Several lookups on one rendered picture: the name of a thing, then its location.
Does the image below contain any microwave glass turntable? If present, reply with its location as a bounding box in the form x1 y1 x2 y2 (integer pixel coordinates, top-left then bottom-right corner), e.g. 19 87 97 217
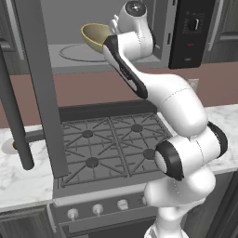
58 43 110 63

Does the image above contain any small white plate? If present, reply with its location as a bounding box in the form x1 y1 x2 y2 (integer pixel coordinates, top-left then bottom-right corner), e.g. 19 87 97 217
0 138 20 155

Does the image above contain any grey cupboard handle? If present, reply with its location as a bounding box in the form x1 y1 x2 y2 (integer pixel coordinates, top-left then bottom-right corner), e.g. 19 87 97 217
206 0 224 52
5 0 25 60

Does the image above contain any dark grey microwave door handle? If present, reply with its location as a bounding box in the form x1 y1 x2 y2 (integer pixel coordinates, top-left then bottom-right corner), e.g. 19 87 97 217
0 43 45 171

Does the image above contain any grey microwave oven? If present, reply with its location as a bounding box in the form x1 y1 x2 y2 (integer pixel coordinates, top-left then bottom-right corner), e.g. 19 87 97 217
36 0 217 74

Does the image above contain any grey oven door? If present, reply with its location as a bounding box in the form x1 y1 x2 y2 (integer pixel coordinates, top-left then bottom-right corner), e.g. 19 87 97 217
60 215 157 238

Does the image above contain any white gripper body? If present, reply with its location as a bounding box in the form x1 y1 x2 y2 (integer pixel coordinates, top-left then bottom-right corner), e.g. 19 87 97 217
108 13 121 35

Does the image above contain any yellow-green bowl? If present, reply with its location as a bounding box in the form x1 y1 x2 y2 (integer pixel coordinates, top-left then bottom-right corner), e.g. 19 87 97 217
80 22 112 54

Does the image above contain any dark grey wall cupboard door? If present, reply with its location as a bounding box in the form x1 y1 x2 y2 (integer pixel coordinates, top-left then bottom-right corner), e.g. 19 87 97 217
0 0 26 61
202 0 238 65

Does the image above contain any grey gas hob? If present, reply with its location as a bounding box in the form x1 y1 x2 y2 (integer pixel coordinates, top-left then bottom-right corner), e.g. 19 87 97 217
51 99 177 208

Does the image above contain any white wall socket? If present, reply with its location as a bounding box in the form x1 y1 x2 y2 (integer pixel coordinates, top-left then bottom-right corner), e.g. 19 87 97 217
188 78 200 93

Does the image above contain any grey oven door handle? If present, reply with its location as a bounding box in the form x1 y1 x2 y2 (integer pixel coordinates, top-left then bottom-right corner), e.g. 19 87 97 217
66 213 157 234

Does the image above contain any dark grey base cupboard door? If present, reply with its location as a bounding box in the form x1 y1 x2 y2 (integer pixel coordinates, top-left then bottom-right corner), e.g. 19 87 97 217
180 170 238 238
0 205 54 238

